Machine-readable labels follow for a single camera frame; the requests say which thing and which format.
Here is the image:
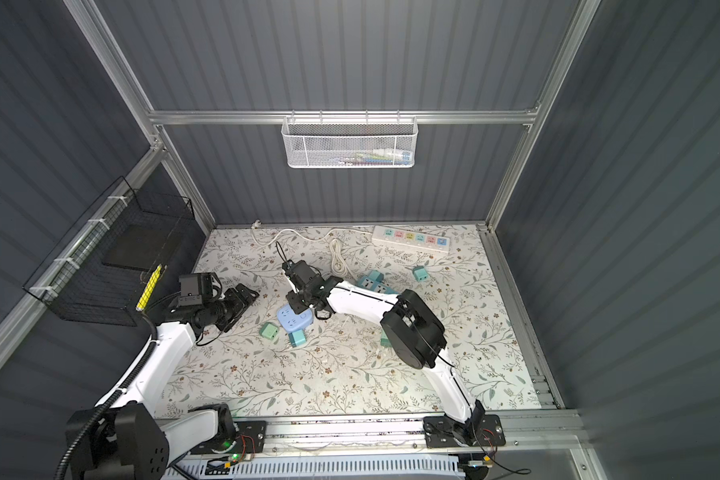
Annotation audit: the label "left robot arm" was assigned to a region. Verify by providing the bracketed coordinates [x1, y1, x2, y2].
[54, 268, 259, 479]

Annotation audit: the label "teal power strip with USB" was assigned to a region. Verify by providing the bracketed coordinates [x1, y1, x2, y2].
[356, 270, 398, 295]

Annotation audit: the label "black pad in basket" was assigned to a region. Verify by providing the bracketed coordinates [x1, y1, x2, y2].
[102, 225, 182, 272]

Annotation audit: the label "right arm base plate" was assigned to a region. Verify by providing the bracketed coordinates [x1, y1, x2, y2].
[423, 415, 506, 449]

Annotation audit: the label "green plug far left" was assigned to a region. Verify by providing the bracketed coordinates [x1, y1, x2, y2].
[259, 322, 279, 341]

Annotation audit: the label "white long power strip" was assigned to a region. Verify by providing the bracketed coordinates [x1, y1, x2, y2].
[371, 225, 452, 255]

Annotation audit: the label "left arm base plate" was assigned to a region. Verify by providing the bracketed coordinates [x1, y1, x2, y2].
[190, 421, 267, 455]

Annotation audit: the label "white bundled power cable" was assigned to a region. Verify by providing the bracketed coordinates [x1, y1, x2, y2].
[250, 220, 374, 284]

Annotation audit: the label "lavender square power socket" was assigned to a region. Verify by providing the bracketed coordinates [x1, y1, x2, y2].
[277, 305, 314, 333]

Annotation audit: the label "yellow marker in basket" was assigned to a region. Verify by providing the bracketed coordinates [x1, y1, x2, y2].
[135, 264, 164, 312]

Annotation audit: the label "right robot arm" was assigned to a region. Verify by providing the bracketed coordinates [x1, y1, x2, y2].
[282, 260, 485, 443]

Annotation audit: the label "teal plug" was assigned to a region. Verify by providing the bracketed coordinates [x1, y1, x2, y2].
[412, 266, 430, 282]
[288, 330, 307, 348]

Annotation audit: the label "pens in white basket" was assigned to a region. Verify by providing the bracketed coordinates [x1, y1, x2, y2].
[333, 148, 414, 167]

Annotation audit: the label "black wire side basket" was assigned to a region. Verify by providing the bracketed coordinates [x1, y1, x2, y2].
[23, 177, 197, 327]

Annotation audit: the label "white wire wall basket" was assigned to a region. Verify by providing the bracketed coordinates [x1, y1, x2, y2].
[281, 117, 419, 169]

